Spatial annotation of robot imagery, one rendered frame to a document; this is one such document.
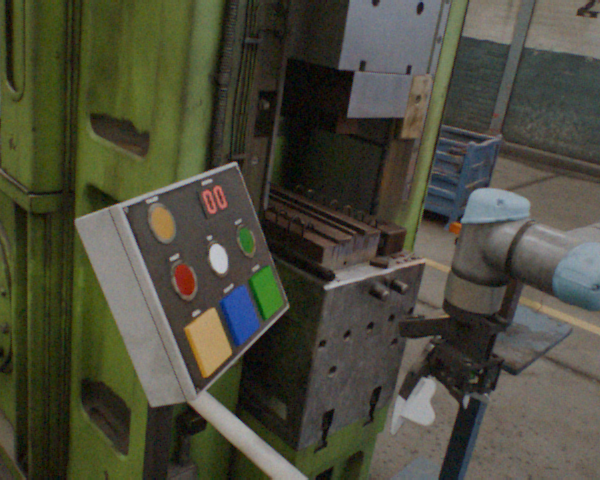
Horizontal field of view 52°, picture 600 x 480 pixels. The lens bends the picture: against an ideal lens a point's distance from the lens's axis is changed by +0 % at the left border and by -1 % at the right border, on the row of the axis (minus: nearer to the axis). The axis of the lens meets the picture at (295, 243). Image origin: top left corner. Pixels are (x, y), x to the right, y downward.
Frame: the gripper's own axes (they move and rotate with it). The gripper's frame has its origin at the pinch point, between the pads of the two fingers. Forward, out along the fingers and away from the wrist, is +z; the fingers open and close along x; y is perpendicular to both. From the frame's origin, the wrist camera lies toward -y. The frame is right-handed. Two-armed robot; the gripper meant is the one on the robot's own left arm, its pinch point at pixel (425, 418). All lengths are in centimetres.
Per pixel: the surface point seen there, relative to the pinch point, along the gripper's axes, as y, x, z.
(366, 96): -52, 24, -38
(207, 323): -20.8, -26.3, -9.8
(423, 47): -55, 40, -49
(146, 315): -21.0, -35.5, -12.6
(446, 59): -75, 71, -46
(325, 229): -59, 25, -6
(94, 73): -98, -18, -32
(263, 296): -29.4, -11.2, -7.6
